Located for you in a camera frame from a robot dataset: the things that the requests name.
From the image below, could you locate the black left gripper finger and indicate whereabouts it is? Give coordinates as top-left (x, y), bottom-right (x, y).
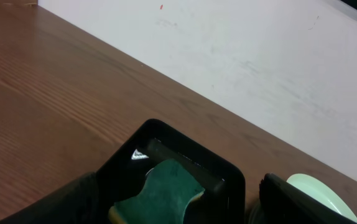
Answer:
top-left (0, 172), bottom-right (99, 224)

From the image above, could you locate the green and yellow sponge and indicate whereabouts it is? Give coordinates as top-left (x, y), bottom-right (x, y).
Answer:
top-left (108, 159), bottom-right (205, 224)

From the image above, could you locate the pale green plate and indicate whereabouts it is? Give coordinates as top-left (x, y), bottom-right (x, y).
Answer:
top-left (287, 174), bottom-right (357, 223)

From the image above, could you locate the black rectangular tray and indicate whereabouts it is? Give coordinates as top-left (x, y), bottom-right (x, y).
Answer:
top-left (96, 119), bottom-right (246, 223)

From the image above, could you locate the black round tray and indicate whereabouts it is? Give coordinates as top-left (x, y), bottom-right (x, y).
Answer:
top-left (248, 173), bottom-right (355, 224)

